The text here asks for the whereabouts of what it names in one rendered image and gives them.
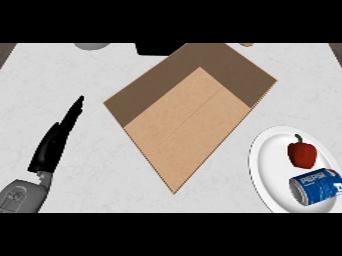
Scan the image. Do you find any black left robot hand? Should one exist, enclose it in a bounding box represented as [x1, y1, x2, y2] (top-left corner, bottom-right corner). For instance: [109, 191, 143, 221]
[26, 95, 87, 174]

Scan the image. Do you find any brown cardboard box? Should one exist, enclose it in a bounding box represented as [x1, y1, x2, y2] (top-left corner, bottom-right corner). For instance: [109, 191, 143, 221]
[103, 43, 279, 195]

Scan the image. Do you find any white round plate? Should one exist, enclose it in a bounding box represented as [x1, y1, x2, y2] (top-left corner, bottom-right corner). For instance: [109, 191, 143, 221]
[248, 125, 342, 214]

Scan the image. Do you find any red bell pepper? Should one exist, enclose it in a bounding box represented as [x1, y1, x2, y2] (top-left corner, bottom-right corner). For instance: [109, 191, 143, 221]
[286, 133, 318, 169]

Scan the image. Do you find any grey round object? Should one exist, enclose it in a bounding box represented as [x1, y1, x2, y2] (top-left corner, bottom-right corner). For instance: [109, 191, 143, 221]
[73, 43, 112, 52]

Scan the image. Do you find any black block object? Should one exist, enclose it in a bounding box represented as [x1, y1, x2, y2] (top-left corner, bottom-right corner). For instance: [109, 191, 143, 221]
[134, 43, 189, 57]

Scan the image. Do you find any blue soda can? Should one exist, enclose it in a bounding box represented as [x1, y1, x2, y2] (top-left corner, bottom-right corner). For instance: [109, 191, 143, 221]
[287, 167, 342, 205]

